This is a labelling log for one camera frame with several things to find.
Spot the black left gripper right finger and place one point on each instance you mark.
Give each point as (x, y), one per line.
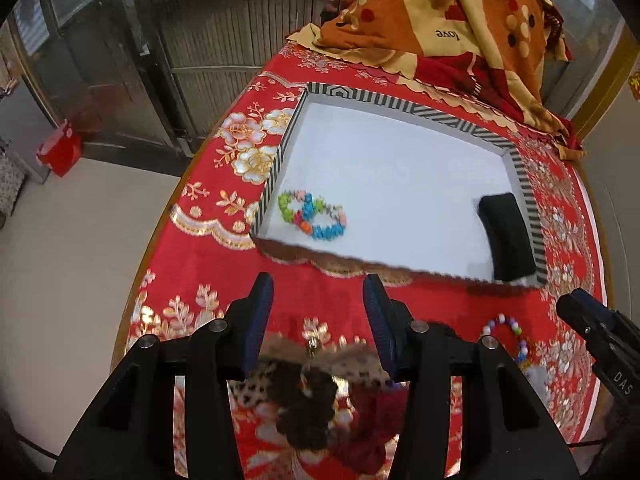
(507, 432)

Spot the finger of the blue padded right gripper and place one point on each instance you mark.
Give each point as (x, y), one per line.
(590, 304)

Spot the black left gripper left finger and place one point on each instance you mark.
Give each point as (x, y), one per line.
(127, 431)

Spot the red satin bow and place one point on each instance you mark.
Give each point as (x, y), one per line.
(379, 416)

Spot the white fluffy hair clip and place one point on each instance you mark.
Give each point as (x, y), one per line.
(538, 378)

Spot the striped white jewelry tray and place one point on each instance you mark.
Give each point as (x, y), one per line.
(409, 179)

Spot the black velvet cushion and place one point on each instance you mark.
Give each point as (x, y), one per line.
(508, 239)

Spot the red floral tablecloth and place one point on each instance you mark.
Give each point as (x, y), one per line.
(200, 256)

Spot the orange yellow red blanket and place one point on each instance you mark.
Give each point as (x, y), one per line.
(489, 50)

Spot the red box on floor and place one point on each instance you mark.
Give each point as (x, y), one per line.
(61, 150)

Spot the metal glass door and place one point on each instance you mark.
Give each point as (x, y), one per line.
(147, 79)

